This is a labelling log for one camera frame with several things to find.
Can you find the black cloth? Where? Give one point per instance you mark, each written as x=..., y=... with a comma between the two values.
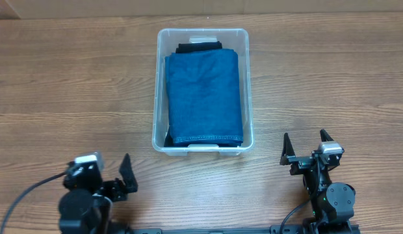
x=168, y=142
x=194, y=47

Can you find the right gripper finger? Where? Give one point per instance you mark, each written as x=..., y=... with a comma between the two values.
x=324, y=136
x=287, y=151

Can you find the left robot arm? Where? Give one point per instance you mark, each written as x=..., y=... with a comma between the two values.
x=87, y=207

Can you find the blue denim cloth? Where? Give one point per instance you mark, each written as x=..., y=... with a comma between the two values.
x=204, y=105

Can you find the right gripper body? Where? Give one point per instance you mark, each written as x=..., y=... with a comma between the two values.
x=300, y=162

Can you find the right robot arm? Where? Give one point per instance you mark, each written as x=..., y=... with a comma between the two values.
x=332, y=203

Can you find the clear plastic storage bin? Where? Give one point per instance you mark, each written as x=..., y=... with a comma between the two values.
x=168, y=40

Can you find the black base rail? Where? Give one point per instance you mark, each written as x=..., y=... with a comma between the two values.
x=214, y=231

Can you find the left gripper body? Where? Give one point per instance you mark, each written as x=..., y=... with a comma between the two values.
x=114, y=191

